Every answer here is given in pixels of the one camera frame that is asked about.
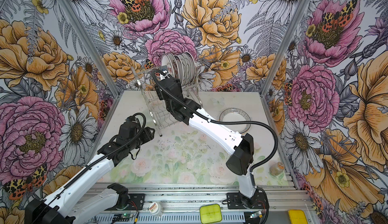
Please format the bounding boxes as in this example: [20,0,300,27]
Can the red floral pattern plate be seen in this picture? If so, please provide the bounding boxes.
[161,54,176,77]

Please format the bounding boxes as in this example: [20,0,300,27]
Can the black striped rim plate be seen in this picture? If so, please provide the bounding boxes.
[219,108,251,134]

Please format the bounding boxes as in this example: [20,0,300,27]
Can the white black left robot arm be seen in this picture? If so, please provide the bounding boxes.
[24,113,155,224]

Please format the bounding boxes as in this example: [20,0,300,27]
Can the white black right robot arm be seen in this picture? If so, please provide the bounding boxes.
[154,76,256,198]

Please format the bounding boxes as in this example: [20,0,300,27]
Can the white rear plate stack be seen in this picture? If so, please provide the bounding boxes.
[172,52,197,88]

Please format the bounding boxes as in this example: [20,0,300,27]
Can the round tape roll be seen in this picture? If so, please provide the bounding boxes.
[148,202,164,217]

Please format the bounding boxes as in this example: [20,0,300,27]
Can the green circuit board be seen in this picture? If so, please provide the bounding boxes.
[112,213,138,224]

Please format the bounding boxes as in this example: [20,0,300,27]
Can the green square box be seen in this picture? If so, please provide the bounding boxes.
[200,204,223,224]

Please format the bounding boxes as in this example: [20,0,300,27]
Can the small clear plastic bottle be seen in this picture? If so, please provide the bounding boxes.
[269,162,285,176]

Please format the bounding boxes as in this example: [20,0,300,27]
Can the yellow box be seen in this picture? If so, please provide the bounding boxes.
[288,209,309,224]

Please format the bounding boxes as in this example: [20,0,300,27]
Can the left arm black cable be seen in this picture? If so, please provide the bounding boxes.
[39,112,148,216]

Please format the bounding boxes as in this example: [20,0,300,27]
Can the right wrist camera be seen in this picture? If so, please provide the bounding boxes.
[157,68,169,80]

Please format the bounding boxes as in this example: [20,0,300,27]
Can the silver wire dish rack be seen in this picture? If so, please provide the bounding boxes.
[130,66,203,137]

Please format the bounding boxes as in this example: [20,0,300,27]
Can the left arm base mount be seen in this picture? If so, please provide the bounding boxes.
[121,193,146,211]

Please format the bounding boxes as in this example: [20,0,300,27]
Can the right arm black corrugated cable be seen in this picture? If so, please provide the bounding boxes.
[151,69,279,172]

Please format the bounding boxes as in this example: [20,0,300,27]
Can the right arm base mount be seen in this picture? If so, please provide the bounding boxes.
[222,190,269,209]

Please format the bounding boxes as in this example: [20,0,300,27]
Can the left aluminium corner post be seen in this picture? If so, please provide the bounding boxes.
[57,0,120,99]

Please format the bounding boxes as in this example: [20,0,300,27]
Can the aluminium corner post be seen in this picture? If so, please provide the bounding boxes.
[260,0,310,98]
[57,0,120,99]

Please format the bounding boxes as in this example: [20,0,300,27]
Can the right aluminium corner post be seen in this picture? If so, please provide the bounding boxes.
[260,0,310,98]

